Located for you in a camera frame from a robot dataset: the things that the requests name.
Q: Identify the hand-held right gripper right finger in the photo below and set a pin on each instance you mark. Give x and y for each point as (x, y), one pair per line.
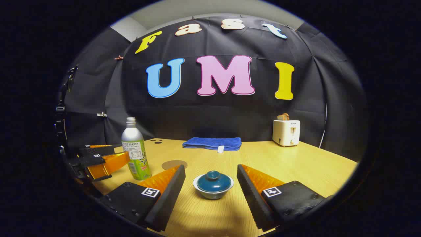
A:
(251, 197)

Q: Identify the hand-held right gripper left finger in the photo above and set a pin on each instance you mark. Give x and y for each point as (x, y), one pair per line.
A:
(171, 194)

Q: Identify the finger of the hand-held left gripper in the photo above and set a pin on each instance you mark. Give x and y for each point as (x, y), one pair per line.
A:
(111, 164)
(98, 150)

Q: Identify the round brown coaster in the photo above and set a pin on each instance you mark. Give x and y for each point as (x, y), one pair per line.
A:
(172, 164)

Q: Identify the silver green-label water bottle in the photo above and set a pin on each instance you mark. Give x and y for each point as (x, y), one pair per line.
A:
(131, 138)

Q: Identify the white teacup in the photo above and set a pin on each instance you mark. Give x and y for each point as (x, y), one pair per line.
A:
(212, 195)

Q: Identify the teal teacup lid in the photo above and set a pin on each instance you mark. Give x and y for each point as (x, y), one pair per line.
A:
(213, 184)

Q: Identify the blue folded towel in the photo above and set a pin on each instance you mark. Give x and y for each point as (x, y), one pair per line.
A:
(210, 143)

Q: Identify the white toaster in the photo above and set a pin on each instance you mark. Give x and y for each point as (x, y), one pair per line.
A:
(285, 133)

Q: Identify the bread slice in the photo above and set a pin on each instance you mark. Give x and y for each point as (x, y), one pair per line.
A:
(283, 117)

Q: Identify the black backdrop cloth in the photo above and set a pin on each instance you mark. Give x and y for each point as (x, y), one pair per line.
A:
(230, 112)

